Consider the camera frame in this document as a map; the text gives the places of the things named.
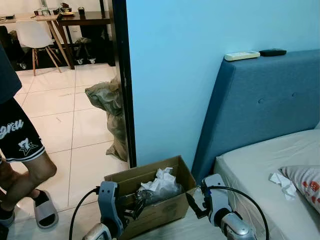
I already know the white chair with wooden legs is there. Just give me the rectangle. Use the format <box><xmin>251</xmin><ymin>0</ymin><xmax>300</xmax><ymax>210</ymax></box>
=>
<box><xmin>15</xmin><ymin>20</ymin><xmax>63</xmax><ymax>76</ymax></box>

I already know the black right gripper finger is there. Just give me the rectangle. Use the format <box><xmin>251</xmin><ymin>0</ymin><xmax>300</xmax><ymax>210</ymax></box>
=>
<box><xmin>186</xmin><ymin>191</ymin><xmax>207</xmax><ymax>219</ymax></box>

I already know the black door frame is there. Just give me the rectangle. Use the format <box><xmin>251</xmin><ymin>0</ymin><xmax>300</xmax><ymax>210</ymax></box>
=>
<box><xmin>111</xmin><ymin>0</ymin><xmax>137</xmax><ymax>168</ymax></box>

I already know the dark wooden table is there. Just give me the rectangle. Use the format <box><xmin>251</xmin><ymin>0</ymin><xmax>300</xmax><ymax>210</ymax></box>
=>
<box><xmin>57</xmin><ymin>11</ymin><xmax>113</xmax><ymax>67</ymax></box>

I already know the black remote control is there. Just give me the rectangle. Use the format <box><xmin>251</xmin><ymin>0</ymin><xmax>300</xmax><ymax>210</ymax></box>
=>
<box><xmin>259</xmin><ymin>48</ymin><xmax>287</xmax><ymax>57</ymax></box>

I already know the beige sack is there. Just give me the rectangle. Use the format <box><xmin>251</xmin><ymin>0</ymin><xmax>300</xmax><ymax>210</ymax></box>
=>
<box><xmin>85</xmin><ymin>75</ymin><xmax>128</xmax><ymax>162</ymax></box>

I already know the grey slide slipper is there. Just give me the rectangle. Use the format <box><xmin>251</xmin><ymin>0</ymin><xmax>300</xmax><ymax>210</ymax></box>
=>
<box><xmin>0</xmin><ymin>205</ymin><xmax>16</xmax><ymax>228</ymax></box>
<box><xmin>32</xmin><ymin>190</ymin><xmax>59</xmax><ymax>230</ymax></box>

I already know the person in black shorts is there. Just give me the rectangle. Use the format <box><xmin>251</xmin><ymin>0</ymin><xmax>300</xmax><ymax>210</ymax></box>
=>
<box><xmin>0</xmin><ymin>44</ymin><xmax>58</xmax><ymax>221</ymax></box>

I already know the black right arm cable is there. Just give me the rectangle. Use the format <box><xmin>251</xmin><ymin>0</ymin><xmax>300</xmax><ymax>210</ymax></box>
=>
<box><xmin>206</xmin><ymin>185</ymin><xmax>270</xmax><ymax>240</ymax></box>

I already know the white remote control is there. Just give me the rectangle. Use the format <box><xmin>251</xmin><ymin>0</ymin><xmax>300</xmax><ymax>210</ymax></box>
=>
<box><xmin>224</xmin><ymin>51</ymin><xmax>261</xmax><ymax>62</ymax></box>

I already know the pink pillow with dots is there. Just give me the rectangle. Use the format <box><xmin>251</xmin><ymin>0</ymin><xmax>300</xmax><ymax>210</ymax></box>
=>
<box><xmin>279</xmin><ymin>165</ymin><xmax>320</xmax><ymax>213</ymax></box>

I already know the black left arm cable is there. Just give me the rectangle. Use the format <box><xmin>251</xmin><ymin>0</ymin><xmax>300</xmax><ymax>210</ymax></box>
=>
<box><xmin>69</xmin><ymin>187</ymin><xmax>101</xmax><ymax>240</ymax></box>

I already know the clear bottle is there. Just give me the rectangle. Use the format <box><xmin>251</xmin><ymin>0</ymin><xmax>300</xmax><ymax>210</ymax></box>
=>
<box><xmin>41</xmin><ymin>0</ymin><xmax>51</xmax><ymax>16</ymax></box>

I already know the teal upholstered headboard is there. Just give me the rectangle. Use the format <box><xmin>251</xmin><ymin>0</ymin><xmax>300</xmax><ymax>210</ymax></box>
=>
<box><xmin>191</xmin><ymin>49</ymin><xmax>320</xmax><ymax>183</ymax></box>

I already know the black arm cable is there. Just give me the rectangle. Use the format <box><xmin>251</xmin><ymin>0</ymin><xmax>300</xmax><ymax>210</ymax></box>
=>
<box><xmin>69</xmin><ymin>187</ymin><xmax>101</xmax><ymax>240</ymax></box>
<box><xmin>206</xmin><ymin>185</ymin><xmax>270</xmax><ymax>240</ymax></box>

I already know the light wooden table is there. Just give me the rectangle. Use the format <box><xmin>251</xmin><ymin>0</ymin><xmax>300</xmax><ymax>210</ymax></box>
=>
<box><xmin>0</xmin><ymin>14</ymin><xmax>76</xmax><ymax>70</ymax></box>

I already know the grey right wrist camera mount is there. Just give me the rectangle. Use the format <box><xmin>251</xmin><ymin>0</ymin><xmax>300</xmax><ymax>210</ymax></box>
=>
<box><xmin>202</xmin><ymin>173</ymin><xmax>232</xmax><ymax>226</ymax></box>

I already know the clear plastic bag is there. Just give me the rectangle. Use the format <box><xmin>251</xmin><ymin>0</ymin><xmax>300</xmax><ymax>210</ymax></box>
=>
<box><xmin>132</xmin><ymin>182</ymin><xmax>183</xmax><ymax>206</ymax></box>

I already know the mattress with beige sheet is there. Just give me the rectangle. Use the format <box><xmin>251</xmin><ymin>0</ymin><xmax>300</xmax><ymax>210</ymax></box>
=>
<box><xmin>215</xmin><ymin>129</ymin><xmax>320</xmax><ymax>240</ymax></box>

